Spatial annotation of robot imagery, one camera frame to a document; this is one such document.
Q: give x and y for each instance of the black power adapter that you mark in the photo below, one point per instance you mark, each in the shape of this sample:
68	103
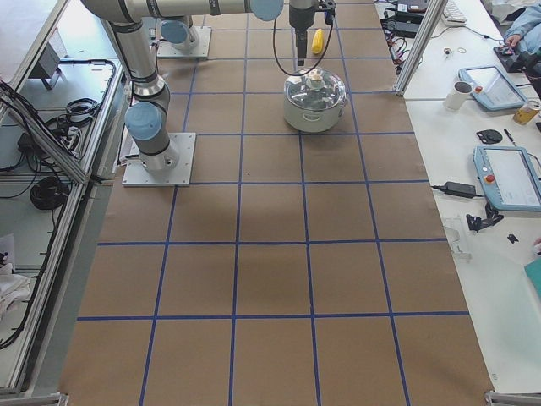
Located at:
457	189

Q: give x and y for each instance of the aluminium frame post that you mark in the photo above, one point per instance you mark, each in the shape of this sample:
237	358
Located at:
421	40

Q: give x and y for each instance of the black pen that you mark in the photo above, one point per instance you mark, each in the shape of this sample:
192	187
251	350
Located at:
509	136

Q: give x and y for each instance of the small black plastic piece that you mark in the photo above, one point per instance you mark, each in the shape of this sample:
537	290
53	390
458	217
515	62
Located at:
512	238

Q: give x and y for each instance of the brown gridded table mat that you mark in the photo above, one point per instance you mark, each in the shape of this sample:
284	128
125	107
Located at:
295	269

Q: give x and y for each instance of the glass pot lid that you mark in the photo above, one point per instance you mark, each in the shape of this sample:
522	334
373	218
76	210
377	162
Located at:
318	90

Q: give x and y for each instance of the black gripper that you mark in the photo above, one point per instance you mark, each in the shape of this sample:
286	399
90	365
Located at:
300	19

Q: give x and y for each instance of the teach pendant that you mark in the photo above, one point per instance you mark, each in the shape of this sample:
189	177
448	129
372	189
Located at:
507	177
498	91

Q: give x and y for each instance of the black clamp part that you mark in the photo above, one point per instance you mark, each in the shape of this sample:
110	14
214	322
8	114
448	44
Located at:
476	223

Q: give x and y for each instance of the white cooking pot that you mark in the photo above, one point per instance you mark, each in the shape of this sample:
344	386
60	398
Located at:
312	121

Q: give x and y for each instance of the black laptop charger brick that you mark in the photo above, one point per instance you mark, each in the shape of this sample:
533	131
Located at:
405	29

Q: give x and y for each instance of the teal folder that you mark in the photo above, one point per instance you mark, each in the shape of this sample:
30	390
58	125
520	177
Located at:
533	271

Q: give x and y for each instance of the lower teach pendant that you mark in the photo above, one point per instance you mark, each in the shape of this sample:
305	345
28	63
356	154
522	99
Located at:
507	177

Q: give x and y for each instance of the upper teach pendant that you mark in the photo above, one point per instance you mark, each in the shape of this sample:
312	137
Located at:
498	91

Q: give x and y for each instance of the yellow corn cob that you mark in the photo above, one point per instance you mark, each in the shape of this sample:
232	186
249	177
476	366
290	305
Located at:
318	42

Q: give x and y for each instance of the white paper cup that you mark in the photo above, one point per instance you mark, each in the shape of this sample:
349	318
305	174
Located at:
460	91

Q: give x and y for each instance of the person hand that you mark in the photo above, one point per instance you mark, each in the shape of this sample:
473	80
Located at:
513	40

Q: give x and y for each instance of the grey electronics box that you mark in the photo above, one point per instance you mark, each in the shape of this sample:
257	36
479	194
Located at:
47	68

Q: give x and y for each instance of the clear plastic bracket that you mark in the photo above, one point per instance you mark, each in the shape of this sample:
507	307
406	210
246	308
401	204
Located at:
457	238

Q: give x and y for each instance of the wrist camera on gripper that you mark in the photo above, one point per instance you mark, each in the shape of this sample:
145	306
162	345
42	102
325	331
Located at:
328	8

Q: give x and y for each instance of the black round disc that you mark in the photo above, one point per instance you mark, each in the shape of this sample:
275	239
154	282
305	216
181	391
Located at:
489	136

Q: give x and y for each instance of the yellow drink can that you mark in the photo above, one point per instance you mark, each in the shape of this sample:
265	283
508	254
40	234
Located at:
526	112

